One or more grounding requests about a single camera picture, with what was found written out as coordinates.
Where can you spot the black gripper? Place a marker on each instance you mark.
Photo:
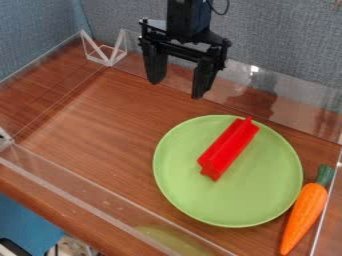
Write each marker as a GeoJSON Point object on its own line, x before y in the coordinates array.
{"type": "Point", "coordinates": [203, 47]}

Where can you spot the red plastic block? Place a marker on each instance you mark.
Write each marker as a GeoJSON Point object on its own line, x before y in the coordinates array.
{"type": "Point", "coordinates": [223, 151]}

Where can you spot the green plate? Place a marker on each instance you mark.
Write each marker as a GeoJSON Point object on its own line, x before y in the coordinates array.
{"type": "Point", "coordinates": [257, 189]}

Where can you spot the orange toy carrot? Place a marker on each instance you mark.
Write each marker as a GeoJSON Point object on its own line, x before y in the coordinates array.
{"type": "Point", "coordinates": [308, 209]}

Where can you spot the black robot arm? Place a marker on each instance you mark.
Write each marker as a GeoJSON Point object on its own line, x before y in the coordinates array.
{"type": "Point", "coordinates": [189, 16]}

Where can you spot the clear acrylic corner bracket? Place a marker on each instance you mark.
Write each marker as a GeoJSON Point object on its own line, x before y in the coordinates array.
{"type": "Point", "coordinates": [101, 53]}

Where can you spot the clear acrylic enclosure wall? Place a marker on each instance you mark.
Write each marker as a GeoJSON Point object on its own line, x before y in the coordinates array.
{"type": "Point", "coordinates": [81, 125]}

